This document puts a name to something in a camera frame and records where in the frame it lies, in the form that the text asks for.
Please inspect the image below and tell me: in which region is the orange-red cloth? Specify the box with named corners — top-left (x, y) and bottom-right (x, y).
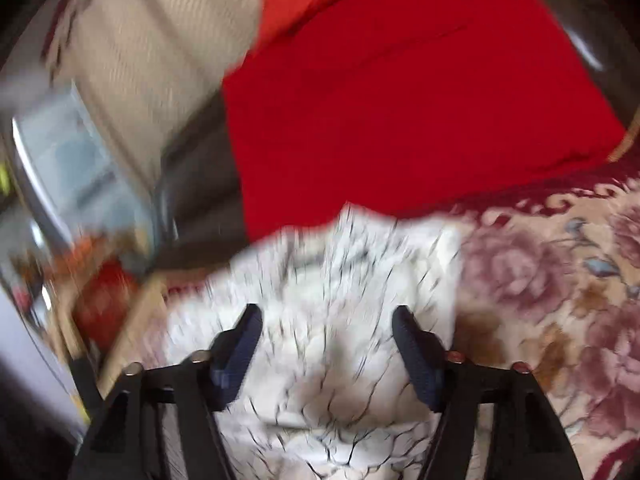
top-left (255, 0), bottom-right (386, 53)

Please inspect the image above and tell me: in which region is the red blanket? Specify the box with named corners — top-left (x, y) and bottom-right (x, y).
top-left (220, 0), bottom-right (628, 241)

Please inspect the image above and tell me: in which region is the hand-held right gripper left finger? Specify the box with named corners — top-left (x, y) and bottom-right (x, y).
top-left (67, 303), bottom-right (264, 480)

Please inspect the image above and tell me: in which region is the white patterned quilt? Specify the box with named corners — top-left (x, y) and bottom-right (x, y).
top-left (165, 205), bottom-right (481, 480)

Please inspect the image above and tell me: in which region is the window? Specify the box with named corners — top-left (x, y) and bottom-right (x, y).
top-left (10, 85), bottom-right (156, 261)

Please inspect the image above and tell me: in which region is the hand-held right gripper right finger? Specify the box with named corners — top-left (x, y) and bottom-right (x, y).
top-left (391, 305), bottom-right (586, 480)

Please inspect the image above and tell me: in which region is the red object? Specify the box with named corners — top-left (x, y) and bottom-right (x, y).
top-left (75, 260), bottom-right (143, 351)

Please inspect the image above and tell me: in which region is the floral plush blanket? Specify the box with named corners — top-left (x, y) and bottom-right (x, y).
top-left (150, 150), bottom-right (640, 480)

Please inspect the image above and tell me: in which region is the beige curtain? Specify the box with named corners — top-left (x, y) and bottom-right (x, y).
top-left (45, 0), bottom-right (281, 191)

